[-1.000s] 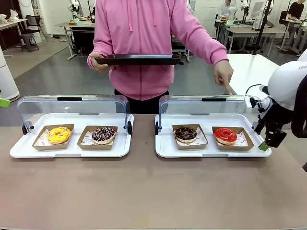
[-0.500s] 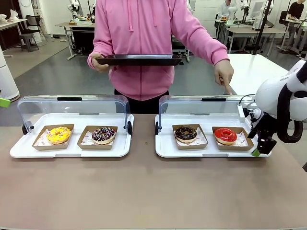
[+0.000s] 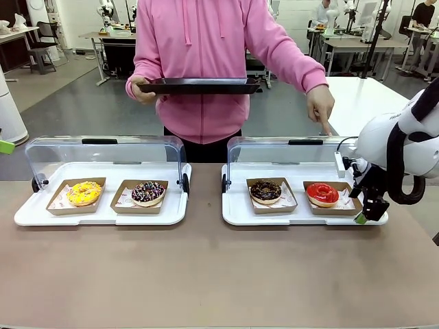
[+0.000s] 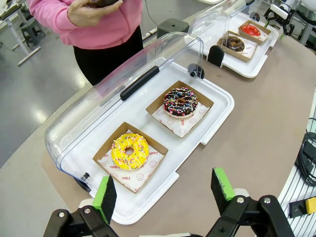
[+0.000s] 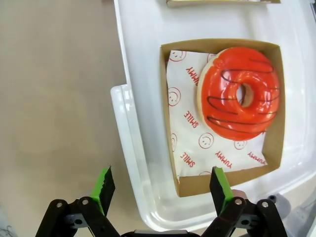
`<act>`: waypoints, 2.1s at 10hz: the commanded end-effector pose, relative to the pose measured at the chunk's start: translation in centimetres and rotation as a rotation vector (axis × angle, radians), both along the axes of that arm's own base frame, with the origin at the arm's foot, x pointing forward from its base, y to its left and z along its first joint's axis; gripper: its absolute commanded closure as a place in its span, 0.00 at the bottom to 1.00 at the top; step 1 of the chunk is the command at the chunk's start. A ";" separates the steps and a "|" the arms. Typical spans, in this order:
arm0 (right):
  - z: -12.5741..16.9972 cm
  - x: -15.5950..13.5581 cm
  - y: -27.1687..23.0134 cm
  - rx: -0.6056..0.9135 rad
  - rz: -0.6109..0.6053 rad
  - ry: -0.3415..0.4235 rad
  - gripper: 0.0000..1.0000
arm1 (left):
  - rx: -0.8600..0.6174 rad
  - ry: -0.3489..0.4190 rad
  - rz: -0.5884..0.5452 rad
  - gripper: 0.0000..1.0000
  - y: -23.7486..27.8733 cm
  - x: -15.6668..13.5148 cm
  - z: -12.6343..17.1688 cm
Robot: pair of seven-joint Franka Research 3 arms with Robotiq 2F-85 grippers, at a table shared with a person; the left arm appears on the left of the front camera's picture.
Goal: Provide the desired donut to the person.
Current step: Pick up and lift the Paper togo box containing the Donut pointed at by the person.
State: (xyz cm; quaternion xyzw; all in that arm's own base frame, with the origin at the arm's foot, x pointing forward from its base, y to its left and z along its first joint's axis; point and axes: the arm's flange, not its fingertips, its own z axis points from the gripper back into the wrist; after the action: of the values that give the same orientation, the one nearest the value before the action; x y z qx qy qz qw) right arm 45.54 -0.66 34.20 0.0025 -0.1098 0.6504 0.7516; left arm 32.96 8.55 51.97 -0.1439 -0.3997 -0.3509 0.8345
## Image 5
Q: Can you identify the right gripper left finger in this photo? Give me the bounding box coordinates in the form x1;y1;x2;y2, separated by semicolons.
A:
36;164;121;237

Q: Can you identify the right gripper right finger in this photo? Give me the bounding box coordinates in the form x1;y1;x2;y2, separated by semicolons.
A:
201;165;287;237

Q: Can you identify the white printed paper liner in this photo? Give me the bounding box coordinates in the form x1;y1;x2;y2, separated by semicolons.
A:
166;50;269;177

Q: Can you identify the red glazed donut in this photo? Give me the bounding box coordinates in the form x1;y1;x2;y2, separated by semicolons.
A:
197;46;281;142

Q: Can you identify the chocolate donut right tray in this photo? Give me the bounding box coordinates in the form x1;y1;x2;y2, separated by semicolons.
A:
165;0;281;8

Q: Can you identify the round case hinge knob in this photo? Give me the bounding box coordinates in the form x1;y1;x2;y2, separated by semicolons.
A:
268;193;293;224

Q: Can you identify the white display case base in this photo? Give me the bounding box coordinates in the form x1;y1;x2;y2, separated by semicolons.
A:
110;0;316;232

